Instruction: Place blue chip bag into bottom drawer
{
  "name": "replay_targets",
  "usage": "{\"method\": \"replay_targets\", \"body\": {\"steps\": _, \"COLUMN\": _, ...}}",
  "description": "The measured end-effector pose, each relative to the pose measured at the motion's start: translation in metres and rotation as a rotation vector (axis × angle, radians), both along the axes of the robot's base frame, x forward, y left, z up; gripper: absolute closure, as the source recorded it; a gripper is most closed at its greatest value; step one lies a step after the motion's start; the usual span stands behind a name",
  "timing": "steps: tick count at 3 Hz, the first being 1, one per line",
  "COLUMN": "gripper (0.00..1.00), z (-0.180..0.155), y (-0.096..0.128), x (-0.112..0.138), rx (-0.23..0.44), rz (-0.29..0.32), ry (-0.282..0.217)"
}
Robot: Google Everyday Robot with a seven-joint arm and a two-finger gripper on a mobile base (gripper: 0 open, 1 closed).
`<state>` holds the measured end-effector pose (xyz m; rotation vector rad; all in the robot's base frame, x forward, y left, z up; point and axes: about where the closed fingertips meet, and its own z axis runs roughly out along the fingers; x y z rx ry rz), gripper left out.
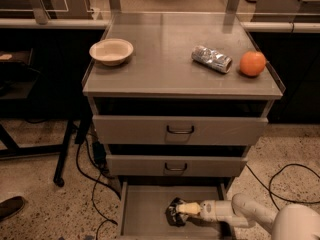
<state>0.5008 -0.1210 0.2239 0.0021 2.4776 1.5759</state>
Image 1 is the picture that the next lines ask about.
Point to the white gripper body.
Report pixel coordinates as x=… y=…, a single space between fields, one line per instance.
x=207 y=209

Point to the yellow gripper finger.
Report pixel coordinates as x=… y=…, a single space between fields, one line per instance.
x=189 y=208

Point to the blue chip bag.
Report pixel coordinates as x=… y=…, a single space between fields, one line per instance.
x=175 y=218

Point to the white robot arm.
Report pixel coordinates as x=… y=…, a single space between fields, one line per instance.
x=293 y=222

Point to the bottom drawer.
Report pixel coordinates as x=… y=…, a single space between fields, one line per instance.
x=143 y=214

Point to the drawer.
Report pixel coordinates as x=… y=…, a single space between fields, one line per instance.
x=143 y=214
x=184 y=166
x=178 y=130

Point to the middle drawer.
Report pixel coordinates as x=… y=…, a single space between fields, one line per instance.
x=184 y=166

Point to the grey drawer cabinet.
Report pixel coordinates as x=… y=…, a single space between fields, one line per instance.
x=161 y=79

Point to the top drawer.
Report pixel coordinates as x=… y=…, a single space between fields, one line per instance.
x=178 y=130

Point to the black power adapter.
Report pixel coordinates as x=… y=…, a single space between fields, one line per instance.
x=99 y=153

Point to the orange fruit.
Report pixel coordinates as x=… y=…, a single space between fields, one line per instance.
x=252 y=63

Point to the white bowl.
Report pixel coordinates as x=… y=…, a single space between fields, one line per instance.
x=111 y=52

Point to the dark shoe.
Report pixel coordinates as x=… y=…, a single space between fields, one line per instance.
x=11 y=206

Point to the black table frame left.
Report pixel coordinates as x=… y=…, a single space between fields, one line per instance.
x=15 y=103

